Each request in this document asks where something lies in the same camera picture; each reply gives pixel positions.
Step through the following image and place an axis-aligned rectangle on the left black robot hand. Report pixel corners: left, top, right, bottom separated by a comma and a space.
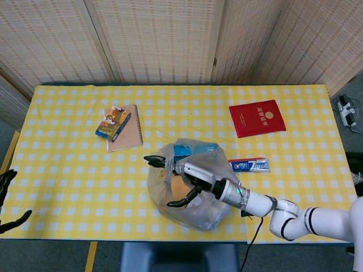
0, 169, 33, 235

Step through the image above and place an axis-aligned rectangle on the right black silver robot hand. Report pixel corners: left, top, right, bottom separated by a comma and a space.
143, 155, 226, 207

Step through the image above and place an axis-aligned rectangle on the transparent plastic bag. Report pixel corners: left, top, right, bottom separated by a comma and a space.
146, 138, 241, 232

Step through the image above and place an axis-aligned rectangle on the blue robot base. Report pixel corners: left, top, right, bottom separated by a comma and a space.
120, 242, 239, 272

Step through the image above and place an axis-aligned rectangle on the orange soft item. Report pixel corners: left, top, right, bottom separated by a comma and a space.
170, 175, 193, 205

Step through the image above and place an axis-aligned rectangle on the blue box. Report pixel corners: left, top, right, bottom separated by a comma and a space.
173, 143, 219, 164

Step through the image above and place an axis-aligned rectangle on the yellow floor tape strip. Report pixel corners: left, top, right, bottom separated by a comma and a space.
0, 130, 20, 171
85, 241, 98, 272

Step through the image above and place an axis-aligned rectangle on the white blue toothpaste tube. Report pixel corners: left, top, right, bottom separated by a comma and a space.
228, 157, 271, 173

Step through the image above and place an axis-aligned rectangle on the yellow white checked tablecloth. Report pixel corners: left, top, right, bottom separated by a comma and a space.
0, 84, 358, 245

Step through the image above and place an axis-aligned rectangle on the red certificate booklet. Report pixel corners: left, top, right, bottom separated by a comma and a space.
229, 99, 287, 139

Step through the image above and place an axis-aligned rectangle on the brown spiral notebook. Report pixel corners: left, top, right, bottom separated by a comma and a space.
106, 104, 144, 153

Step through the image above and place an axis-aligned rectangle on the small blue orange carton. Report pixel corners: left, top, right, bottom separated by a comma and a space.
95, 105, 132, 143

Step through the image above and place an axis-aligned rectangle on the woven beige folding screen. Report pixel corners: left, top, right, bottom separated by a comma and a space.
0, 0, 363, 131

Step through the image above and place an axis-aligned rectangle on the black equipment item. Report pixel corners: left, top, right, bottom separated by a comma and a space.
345, 152, 363, 196

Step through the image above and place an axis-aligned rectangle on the white power strip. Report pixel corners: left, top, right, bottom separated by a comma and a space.
336, 95, 358, 127

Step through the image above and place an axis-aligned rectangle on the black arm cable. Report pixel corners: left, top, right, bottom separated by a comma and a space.
239, 211, 264, 272

